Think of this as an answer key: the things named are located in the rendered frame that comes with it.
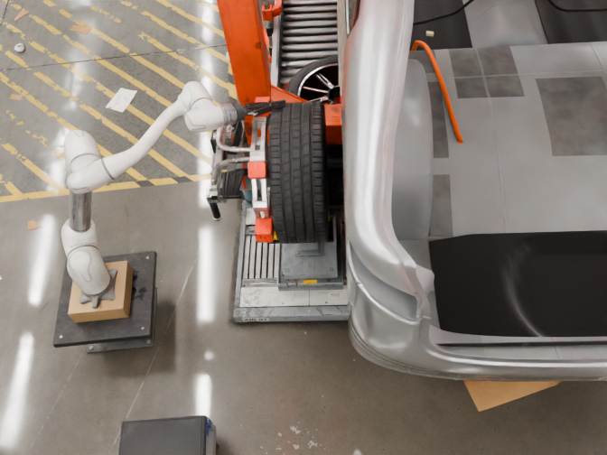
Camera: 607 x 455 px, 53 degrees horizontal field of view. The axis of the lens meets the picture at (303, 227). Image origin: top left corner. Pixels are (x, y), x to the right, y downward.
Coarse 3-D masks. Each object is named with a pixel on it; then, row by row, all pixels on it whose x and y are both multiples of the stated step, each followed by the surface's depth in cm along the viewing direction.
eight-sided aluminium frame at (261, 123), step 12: (264, 120) 273; (252, 132) 270; (264, 132) 269; (252, 144) 266; (264, 144) 265; (252, 156) 262; (264, 156) 262; (252, 180) 264; (264, 180) 264; (252, 192) 265; (264, 192) 265; (264, 204) 266
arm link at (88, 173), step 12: (84, 156) 259; (96, 156) 262; (72, 168) 258; (84, 168) 256; (96, 168) 255; (72, 180) 256; (84, 180) 255; (96, 180) 256; (108, 180) 259; (84, 192) 260
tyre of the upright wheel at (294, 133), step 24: (288, 120) 264; (312, 120) 263; (288, 144) 258; (312, 144) 258; (288, 168) 257; (312, 168) 257; (288, 192) 259; (312, 192) 259; (288, 216) 264; (312, 216) 264; (288, 240) 283; (312, 240) 280
